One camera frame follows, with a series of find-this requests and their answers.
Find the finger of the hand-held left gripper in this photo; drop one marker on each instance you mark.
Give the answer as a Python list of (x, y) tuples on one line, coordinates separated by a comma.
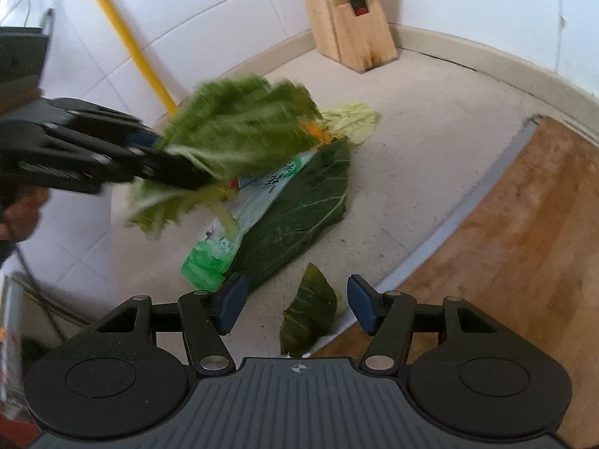
[(103, 124), (117, 163)]

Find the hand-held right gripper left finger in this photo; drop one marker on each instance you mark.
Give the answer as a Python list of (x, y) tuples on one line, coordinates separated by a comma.
[(231, 301)]

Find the pale napa cabbage leaf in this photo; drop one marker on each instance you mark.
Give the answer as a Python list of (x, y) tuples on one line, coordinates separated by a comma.
[(351, 121)]

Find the green and white plastic bag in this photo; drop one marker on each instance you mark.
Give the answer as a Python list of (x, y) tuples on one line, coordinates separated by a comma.
[(252, 196)]

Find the wooden knife block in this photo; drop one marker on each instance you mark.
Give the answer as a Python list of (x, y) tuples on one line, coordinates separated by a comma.
[(355, 32)]

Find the green leaf with pale veins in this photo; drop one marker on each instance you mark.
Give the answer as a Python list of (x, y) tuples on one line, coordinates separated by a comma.
[(243, 121)]

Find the wooden cutting board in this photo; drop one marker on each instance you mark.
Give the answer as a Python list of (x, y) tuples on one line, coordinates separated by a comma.
[(514, 243)]

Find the yellow pipe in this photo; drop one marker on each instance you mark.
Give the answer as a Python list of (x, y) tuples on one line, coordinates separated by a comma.
[(121, 32)]

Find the person's left hand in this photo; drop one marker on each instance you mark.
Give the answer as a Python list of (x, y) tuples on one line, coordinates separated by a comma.
[(23, 215)]

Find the small dark green leaf piece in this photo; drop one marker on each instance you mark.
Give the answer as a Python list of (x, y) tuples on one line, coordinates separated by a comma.
[(306, 318)]

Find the orange peel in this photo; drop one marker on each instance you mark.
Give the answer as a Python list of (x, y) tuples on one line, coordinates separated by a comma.
[(316, 130)]

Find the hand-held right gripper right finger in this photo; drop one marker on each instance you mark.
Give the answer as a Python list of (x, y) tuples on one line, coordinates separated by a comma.
[(362, 304)]

